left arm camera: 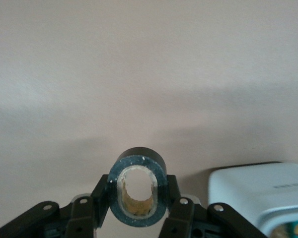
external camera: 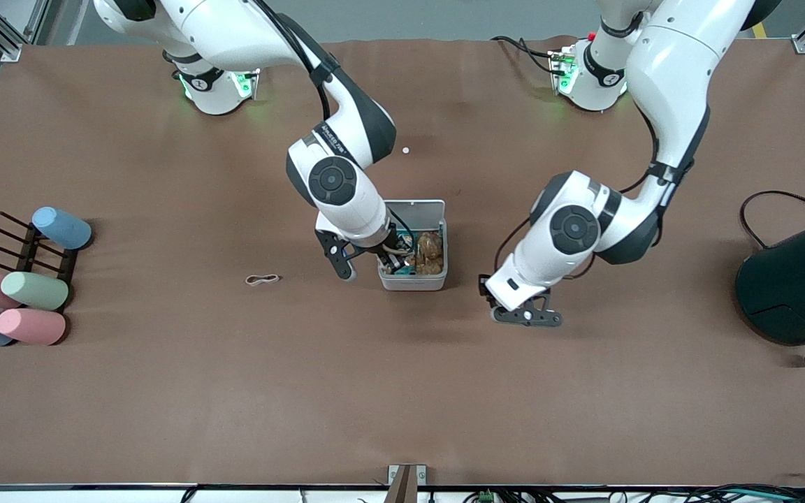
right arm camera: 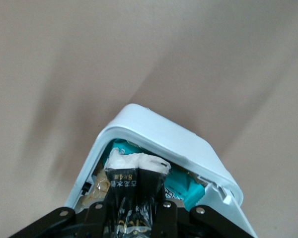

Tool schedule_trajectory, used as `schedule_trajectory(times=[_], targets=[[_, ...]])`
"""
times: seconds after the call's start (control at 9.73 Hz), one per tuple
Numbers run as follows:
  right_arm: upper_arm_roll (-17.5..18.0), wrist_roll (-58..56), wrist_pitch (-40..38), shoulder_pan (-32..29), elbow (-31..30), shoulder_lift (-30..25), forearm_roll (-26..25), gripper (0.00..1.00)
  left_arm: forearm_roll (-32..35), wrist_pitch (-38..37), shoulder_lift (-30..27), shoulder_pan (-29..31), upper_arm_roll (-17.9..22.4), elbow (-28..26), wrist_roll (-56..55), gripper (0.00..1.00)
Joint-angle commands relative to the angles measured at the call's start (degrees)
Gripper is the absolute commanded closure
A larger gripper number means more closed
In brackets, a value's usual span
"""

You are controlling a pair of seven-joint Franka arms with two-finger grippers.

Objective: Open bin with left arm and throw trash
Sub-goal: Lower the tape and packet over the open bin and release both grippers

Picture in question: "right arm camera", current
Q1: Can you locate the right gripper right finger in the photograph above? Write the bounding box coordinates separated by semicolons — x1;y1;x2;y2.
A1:
151;201;254;238

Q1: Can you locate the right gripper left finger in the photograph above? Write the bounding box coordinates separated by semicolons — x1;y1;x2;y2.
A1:
7;201;108;238

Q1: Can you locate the white bin lid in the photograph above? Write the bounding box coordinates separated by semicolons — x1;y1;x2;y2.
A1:
205;184;259;238

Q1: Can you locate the black snack wrapper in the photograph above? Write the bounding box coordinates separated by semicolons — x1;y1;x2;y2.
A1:
103;147;172;238

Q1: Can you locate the white trash bin body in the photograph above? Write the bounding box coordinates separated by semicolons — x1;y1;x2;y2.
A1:
64;103;244;216

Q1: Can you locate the teal snack packet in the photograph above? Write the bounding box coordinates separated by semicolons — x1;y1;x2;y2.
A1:
103;138;206;208

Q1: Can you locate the yellow snack packet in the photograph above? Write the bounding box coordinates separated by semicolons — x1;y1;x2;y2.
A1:
80;167;111;208

